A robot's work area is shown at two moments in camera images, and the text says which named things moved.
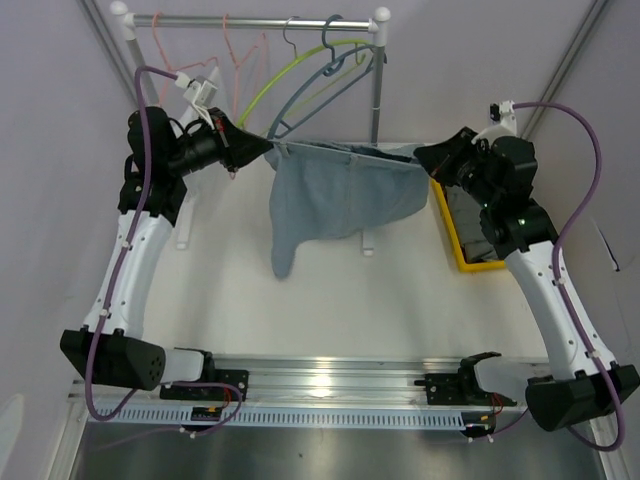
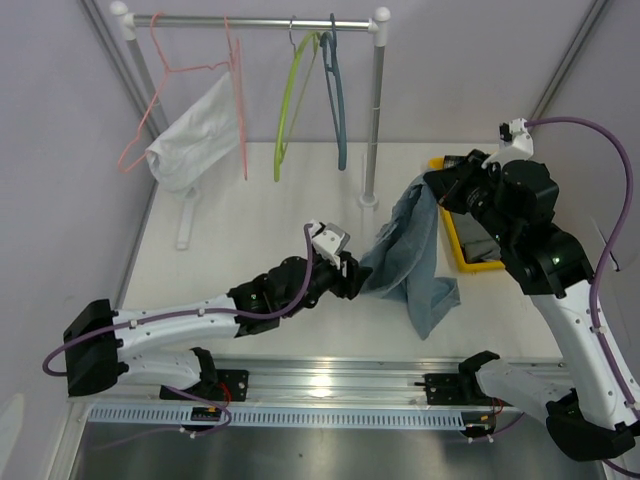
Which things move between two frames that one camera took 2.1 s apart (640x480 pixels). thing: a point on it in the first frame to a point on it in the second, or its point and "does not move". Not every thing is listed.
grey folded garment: x=465 y=213 does not move
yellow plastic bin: x=466 y=267 does not move
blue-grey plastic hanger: x=327 y=100 to x=335 y=87
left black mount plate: x=238 y=378 does not move
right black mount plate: x=461 y=389 does not move
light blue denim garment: x=326 y=190 to x=404 y=259
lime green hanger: x=360 y=47 to x=297 y=49
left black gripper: x=234 y=147 to x=349 y=285
